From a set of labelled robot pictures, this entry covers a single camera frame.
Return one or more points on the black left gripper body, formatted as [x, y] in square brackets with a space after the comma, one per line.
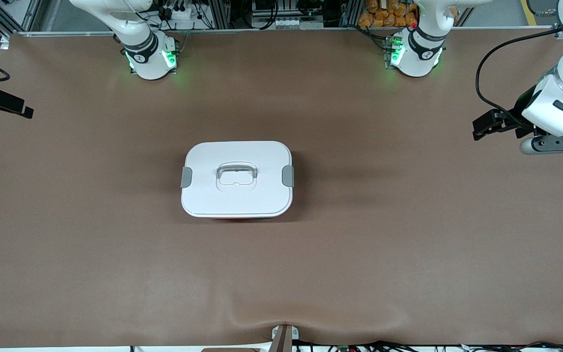
[519, 109]

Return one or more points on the white box lid grey latches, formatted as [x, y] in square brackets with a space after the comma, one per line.
[262, 200]

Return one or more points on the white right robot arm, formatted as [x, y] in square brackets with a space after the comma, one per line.
[144, 54]

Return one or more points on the white power strip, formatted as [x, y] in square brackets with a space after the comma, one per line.
[184, 14]

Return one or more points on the orange snack bags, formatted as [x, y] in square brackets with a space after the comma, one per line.
[389, 14]

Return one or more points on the aluminium camera mount beam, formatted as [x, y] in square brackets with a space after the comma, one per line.
[284, 340]

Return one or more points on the brown table mat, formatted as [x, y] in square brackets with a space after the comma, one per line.
[359, 269]

